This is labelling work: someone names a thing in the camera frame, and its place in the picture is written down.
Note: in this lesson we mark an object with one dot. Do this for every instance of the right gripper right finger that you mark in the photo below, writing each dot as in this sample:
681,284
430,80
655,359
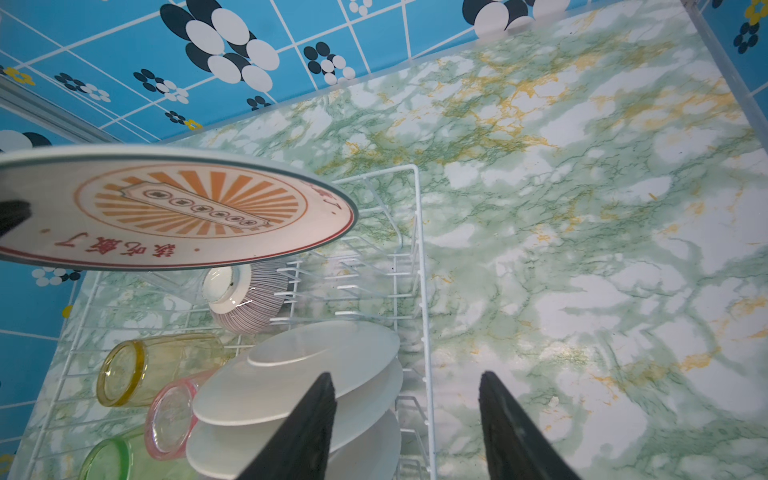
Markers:
515,447

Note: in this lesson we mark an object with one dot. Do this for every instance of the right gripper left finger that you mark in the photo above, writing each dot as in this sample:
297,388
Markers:
300,448

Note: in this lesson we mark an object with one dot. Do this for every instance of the small white plate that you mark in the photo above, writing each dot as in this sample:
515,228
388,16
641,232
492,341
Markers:
223,452

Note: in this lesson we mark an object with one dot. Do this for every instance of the orange sunburst plate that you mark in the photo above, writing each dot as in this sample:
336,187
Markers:
155,207

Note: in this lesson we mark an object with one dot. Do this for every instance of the pink drinking glass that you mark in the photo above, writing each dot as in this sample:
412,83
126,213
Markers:
170,418

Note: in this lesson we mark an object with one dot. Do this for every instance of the striped ceramic bowl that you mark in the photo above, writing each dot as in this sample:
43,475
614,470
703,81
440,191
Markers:
244,298

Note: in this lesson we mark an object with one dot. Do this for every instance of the green drinking glass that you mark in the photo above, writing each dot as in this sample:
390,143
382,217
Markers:
125,457

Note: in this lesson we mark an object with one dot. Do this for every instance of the yellow drinking glass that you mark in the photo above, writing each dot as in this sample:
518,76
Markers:
135,371

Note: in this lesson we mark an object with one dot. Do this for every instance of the clear drinking glass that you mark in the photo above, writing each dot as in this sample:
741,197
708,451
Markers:
184,284

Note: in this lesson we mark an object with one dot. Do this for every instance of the white wire dish rack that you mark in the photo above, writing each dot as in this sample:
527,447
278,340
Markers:
374,273

